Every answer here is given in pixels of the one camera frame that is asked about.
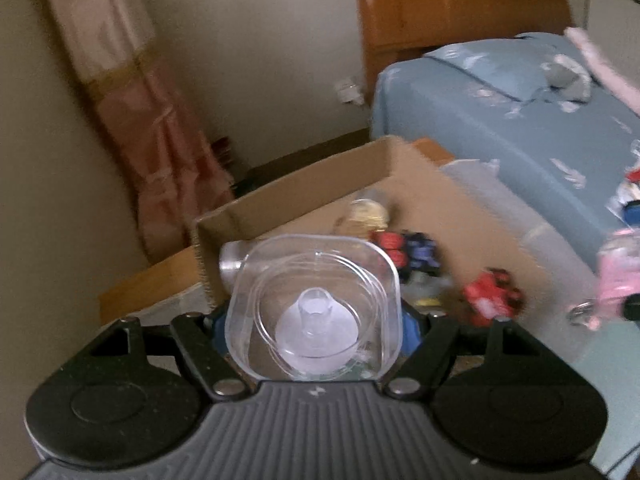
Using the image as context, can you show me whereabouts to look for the black cube toy red buttons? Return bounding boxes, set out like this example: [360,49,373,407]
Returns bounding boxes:
[371,231,442,284]

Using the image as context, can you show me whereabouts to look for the clear plastic dome container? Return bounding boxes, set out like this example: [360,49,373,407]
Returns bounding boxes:
[221,234,402,382]

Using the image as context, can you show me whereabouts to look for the pink pig figurine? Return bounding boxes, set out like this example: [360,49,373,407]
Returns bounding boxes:
[567,228,639,330]

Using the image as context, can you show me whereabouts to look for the grey elephant toy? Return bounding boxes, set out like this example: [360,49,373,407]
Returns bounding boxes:
[401,272,454,312]

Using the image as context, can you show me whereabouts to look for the red toy car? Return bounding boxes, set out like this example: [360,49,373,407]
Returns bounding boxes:
[462,268,526,327]

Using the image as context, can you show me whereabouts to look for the clear empty plastic jar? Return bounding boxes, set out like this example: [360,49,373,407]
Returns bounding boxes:
[218,240,258,294]

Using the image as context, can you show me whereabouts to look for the stack of cards and papers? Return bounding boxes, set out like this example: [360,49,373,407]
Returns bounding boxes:
[608,168,640,226]

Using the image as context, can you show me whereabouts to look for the jar of golden capsules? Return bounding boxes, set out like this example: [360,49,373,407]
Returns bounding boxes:
[332,197,390,240]

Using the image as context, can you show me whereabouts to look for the brown cardboard box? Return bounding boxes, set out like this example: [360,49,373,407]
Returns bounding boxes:
[192,136,561,336]

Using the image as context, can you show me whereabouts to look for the grey plush toy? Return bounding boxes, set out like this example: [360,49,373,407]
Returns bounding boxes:
[540,54,592,103]

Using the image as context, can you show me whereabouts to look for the pink rolled blanket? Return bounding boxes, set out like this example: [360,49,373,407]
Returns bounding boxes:
[564,27,640,115]

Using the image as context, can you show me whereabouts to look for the blue floral bed sheet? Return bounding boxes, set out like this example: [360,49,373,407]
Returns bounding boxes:
[371,54,639,268]

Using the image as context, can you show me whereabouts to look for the blue floral pillow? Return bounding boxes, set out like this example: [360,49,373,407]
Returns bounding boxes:
[426,32,584,102]

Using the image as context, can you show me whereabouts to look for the orange wooden headboard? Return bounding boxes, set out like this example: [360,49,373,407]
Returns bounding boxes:
[357,0,573,103]

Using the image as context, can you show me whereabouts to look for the pink patterned curtain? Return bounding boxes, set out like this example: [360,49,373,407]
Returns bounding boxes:
[49,0,233,261]

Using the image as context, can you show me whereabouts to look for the white wall charger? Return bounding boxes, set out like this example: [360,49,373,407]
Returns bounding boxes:
[334,78,366,107]

